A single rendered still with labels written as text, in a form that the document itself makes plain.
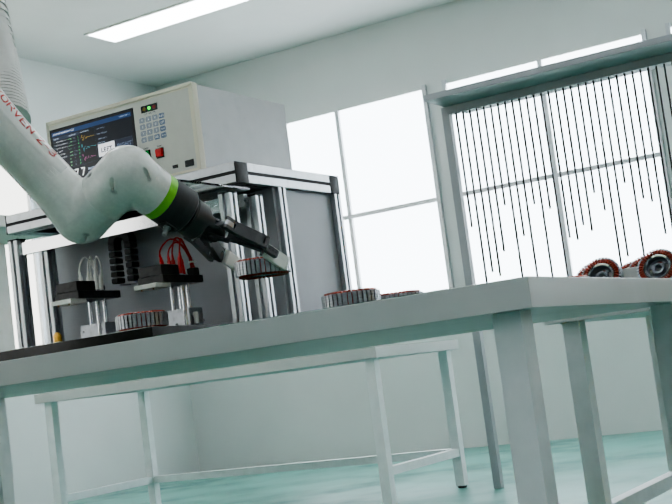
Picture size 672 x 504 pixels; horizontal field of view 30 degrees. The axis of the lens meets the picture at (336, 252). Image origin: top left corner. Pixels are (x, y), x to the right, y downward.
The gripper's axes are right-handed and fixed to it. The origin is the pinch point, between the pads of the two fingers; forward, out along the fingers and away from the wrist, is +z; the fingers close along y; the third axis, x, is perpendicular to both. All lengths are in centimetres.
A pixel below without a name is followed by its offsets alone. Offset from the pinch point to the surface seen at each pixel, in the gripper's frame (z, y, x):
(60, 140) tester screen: -23, -63, 31
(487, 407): 294, -211, 115
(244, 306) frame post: 9.1, -14.4, -3.0
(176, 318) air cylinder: 6.5, -34.7, -4.7
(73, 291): -10, -54, -4
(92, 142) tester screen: -20, -54, 31
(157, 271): -4.3, -30.7, 0.7
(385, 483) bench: 248, -217, 57
